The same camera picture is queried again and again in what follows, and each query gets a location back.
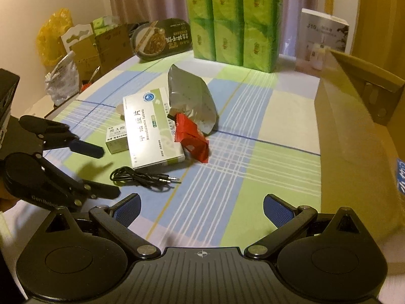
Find stack of green tissue packs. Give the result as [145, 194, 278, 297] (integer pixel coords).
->
[184, 0, 283, 72]

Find large brown cardboard box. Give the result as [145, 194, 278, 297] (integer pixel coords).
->
[313, 50, 405, 241]

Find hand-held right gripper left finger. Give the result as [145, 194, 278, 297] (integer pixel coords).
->
[44, 193, 162, 258]

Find silver foil pouch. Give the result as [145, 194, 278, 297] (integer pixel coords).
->
[167, 64, 218, 135]

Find black instant noodle bowl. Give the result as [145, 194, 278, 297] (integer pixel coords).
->
[131, 19, 193, 62]

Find wooden door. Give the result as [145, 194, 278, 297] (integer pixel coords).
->
[350, 0, 405, 61]

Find red snack packet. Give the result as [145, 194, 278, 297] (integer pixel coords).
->
[174, 113, 210, 164]

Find checked cloth desktop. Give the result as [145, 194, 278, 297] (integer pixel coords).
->
[0, 51, 405, 292]

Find small white medicine box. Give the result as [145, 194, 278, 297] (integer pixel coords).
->
[105, 122, 130, 155]

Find white cardboard cutout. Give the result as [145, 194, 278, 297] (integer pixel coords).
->
[60, 25, 95, 51]

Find tall brown cardboard box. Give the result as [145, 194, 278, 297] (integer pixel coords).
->
[95, 24, 130, 73]

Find silver plastic bag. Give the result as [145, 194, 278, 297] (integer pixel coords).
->
[45, 51, 79, 106]

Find black audio cable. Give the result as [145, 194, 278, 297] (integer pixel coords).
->
[110, 167, 182, 188]

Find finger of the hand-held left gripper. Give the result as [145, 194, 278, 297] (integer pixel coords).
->
[33, 155, 121, 211]
[19, 116, 104, 159]

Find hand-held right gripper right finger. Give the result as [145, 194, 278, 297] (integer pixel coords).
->
[244, 193, 364, 258]

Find yellow plastic bag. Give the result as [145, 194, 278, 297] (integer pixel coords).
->
[36, 8, 74, 67]

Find clear box with blue label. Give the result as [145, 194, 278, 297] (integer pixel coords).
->
[394, 160, 405, 197]

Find small green tissue packs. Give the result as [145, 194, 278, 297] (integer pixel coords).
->
[92, 17, 117, 34]

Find small brown cardboard box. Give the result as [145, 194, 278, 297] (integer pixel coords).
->
[71, 43, 102, 83]

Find large white medicine box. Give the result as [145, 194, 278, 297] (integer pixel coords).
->
[123, 87, 186, 168]

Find white humidifier box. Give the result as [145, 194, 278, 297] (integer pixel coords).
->
[296, 8, 350, 70]

